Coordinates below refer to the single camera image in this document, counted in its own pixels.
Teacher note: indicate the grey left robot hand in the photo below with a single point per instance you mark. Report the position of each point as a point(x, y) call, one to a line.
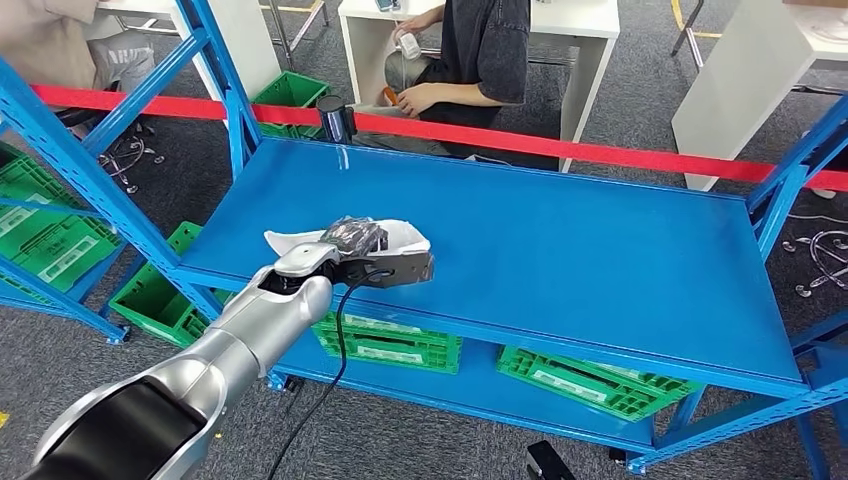
point(358, 238)

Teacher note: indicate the white plastic shell part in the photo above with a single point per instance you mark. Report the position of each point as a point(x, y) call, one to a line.
point(407, 238)

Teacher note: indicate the black robot body part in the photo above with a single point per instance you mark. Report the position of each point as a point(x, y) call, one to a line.
point(550, 464)

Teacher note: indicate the green plastic crate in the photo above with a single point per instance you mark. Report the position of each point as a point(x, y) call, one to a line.
point(437, 358)
point(291, 93)
point(30, 175)
point(530, 371)
point(33, 265)
point(142, 305)

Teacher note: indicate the orange object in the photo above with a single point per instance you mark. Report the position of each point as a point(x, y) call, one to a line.
point(391, 97)

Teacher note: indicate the red barrier belt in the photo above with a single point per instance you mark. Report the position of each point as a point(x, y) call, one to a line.
point(530, 142)

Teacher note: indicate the small white bottle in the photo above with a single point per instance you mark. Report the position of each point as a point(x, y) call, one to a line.
point(409, 46)

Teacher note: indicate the person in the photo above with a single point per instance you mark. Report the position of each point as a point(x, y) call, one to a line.
point(40, 46)
point(484, 46)

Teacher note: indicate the smartphone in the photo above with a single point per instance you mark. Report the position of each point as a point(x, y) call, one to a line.
point(385, 4)

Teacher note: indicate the chrome chair base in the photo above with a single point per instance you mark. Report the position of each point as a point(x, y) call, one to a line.
point(821, 255)
point(122, 162)

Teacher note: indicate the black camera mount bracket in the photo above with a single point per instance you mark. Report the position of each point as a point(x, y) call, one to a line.
point(358, 273)

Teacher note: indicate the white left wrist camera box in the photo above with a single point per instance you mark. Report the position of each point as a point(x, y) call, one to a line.
point(414, 268)

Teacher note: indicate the black barrier post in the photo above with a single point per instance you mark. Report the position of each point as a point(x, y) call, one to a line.
point(334, 119)

